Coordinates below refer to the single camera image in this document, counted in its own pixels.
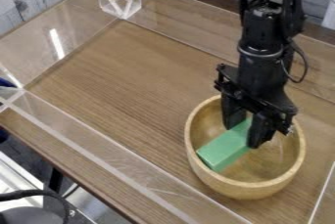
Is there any black metal bracket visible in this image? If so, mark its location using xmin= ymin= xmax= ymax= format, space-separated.
xmin=42 ymin=197 xmax=96 ymax=224

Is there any blue object at edge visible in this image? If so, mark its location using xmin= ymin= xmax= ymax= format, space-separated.
xmin=0 ymin=77 xmax=17 ymax=88

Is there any black cable loop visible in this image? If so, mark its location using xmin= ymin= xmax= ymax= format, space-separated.
xmin=0 ymin=188 xmax=73 ymax=224

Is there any clear acrylic enclosure wall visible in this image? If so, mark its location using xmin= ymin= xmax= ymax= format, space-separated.
xmin=0 ymin=0 xmax=335 ymax=224

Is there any brown wooden bowl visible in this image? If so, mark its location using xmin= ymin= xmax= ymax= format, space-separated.
xmin=184 ymin=96 xmax=306 ymax=200

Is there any green rectangular block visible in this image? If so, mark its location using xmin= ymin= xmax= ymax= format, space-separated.
xmin=195 ymin=118 xmax=251 ymax=172

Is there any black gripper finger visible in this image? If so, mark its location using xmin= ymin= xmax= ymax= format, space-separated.
xmin=247 ymin=112 xmax=275 ymax=149
xmin=220 ymin=94 xmax=246 ymax=129

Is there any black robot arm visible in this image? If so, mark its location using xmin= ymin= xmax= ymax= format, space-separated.
xmin=214 ymin=0 xmax=305 ymax=149

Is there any black table leg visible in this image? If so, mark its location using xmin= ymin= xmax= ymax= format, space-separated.
xmin=48 ymin=168 xmax=64 ymax=193

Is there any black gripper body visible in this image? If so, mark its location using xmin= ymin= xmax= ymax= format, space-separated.
xmin=214 ymin=46 xmax=297 ymax=135

